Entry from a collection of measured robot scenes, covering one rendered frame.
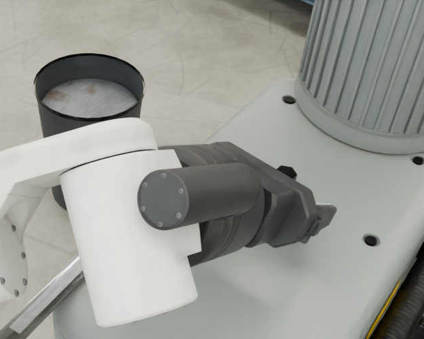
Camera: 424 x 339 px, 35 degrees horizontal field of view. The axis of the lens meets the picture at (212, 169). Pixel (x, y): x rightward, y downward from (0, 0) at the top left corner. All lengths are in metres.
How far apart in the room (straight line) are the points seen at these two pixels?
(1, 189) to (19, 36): 4.08
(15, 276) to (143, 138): 0.12
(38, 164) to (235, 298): 0.26
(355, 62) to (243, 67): 3.58
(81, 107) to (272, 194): 2.56
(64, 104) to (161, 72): 1.23
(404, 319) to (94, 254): 0.43
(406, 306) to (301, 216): 0.24
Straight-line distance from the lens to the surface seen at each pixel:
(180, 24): 4.67
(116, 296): 0.41
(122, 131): 0.41
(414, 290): 0.79
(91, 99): 3.10
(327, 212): 0.62
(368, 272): 0.67
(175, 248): 0.42
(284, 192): 0.55
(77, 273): 0.62
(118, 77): 3.20
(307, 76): 0.80
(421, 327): 1.12
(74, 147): 0.41
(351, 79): 0.76
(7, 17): 4.70
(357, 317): 0.64
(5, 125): 3.79
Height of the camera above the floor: 2.38
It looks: 42 degrees down
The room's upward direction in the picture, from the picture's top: 8 degrees clockwise
